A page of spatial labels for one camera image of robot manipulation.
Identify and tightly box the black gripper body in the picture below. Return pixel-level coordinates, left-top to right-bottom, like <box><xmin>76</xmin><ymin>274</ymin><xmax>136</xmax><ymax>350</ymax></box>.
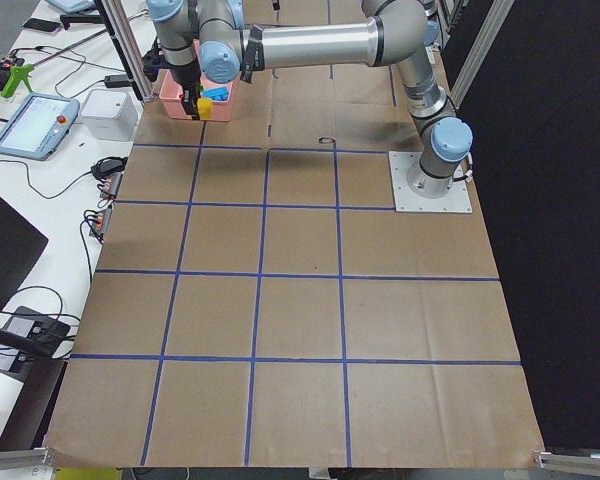
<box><xmin>170</xmin><ymin>59</ymin><xmax>201</xmax><ymax>100</ymax></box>

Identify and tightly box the yellow toy block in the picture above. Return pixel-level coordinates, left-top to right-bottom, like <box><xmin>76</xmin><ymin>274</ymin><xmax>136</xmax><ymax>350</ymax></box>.
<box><xmin>196</xmin><ymin>97</ymin><xmax>214</xmax><ymax>121</ymax></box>

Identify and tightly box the blue toy block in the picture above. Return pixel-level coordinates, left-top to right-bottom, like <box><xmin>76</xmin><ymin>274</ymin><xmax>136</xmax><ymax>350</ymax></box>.
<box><xmin>202</xmin><ymin>87</ymin><xmax>230</xmax><ymax>102</ymax></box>

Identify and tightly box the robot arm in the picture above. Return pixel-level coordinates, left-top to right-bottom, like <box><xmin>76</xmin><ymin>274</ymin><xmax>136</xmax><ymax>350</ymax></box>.
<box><xmin>147</xmin><ymin>1</ymin><xmax>473</xmax><ymax>180</ymax></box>

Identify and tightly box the pink plastic box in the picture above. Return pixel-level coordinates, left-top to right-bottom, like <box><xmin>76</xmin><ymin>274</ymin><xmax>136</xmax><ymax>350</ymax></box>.
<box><xmin>159</xmin><ymin>68</ymin><xmax>236</xmax><ymax>122</ymax></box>

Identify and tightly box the black power adapter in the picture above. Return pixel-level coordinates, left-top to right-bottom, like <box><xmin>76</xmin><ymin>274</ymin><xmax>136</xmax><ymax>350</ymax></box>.
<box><xmin>103</xmin><ymin>74</ymin><xmax>131</xmax><ymax>89</ymax></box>

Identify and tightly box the white square device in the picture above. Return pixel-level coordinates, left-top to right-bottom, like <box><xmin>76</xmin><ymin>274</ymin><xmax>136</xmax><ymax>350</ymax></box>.
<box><xmin>80</xmin><ymin>89</ymin><xmax>138</xmax><ymax>141</ymax></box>

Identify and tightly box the teach pendant tablet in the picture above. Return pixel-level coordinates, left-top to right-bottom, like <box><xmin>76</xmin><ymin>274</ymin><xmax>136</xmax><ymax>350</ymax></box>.
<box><xmin>0</xmin><ymin>93</ymin><xmax>80</xmax><ymax>161</ymax></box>

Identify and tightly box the reach grabber tool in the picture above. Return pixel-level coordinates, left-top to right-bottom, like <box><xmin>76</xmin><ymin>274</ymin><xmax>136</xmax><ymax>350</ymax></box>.
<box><xmin>1</xmin><ymin>29</ymin><xmax>108</xmax><ymax>98</ymax></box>

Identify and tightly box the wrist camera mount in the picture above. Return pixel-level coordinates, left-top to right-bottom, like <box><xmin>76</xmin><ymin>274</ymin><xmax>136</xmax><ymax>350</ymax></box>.
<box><xmin>142</xmin><ymin>38</ymin><xmax>169</xmax><ymax>83</ymax></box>

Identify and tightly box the aluminium frame post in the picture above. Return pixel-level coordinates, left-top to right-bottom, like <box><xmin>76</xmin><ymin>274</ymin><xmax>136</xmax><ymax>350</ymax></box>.
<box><xmin>94</xmin><ymin>0</ymin><xmax>154</xmax><ymax>103</ymax></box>

